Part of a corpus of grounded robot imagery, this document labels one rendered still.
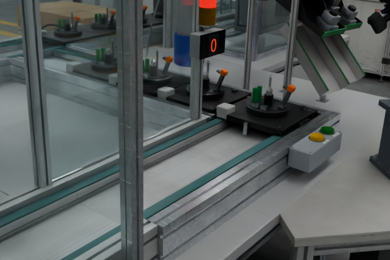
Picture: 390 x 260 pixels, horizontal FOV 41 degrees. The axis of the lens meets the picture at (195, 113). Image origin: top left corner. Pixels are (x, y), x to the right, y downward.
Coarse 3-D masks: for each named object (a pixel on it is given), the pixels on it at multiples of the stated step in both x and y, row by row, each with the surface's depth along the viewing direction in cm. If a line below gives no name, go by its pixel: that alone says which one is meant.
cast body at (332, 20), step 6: (324, 12) 175; (330, 12) 174; (336, 12) 174; (318, 18) 178; (324, 18) 176; (330, 18) 174; (336, 18) 174; (318, 24) 178; (324, 24) 176; (330, 24) 176; (336, 24) 177; (324, 30) 176; (330, 30) 175
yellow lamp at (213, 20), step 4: (200, 8) 149; (204, 8) 148; (208, 8) 148; (212, 8) 148; (200, 12) 149; (204, 12) 148; (208, 12) 148; (212, 12) 149; (200, 16) 150; (204, 16) 149; (208, 16) 149; (212, 16) 149; (200, 20) 150; (204, 20) 149; (208, 20) 149; (212, 20) 150; (200, 24) 151; (204, 24) 150; (208, 24) 150; (212, 24) 150
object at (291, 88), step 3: (291, 84) 162; (285, 87) 163; (288, 87) 162; (291, 87) 161; (294, 87) 162; (288, 90) 162; (291, 90) 161; (294, 90) 162; (288, 93) 162; (285, 96) 163; (288, 96) 163; (285, 99) 164; (282, 102) 165; (285, 102) 164; (282, 105) 165; (285, 105) 166
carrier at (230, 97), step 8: (208, 64) 186; (208, 72) 188; (208, 80) 181; (208, 88) 183; (224, 88) 184; (232, 88) 191; (208, 96) 177; (216, 96) 178; (224, 96) 182; (232, 96) 182; (240, 96) 182; (208, 104) 173; (216, 104) 174; (208, 112) 170
